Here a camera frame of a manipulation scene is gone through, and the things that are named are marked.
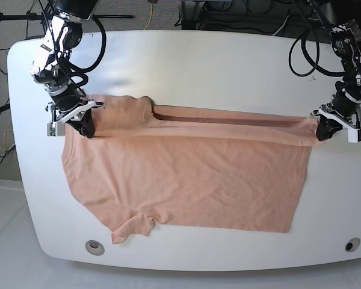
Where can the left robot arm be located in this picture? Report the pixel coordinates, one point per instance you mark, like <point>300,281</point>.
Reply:
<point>346,51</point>

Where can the table cable grommet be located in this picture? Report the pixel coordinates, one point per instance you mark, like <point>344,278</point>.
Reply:
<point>94,248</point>
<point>352,244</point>

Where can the black tripod stand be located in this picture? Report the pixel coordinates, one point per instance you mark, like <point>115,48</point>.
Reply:
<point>6,17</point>

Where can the black equipment frame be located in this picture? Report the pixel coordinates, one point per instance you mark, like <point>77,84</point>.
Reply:
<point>281,18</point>

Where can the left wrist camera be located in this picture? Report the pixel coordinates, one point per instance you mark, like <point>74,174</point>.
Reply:
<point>354,135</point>

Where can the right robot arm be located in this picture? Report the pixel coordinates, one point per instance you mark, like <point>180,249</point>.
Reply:
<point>63,80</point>

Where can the right table cable grommet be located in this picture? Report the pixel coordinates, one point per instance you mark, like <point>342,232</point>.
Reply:
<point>352,244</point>

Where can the left table cable grommet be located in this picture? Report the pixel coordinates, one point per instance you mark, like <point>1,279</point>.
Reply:
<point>94,248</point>

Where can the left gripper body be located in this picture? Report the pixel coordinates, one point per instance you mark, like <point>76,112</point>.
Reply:
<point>344,108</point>

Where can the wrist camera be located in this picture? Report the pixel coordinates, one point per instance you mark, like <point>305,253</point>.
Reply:
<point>354,135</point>
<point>56,129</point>

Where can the peach pink T-shirt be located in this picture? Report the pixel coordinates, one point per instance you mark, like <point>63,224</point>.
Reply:
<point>151,164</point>

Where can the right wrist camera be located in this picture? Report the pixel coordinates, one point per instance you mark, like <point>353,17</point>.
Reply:
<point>56,129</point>

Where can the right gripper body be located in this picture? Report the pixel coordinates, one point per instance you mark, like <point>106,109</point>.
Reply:
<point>71,106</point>

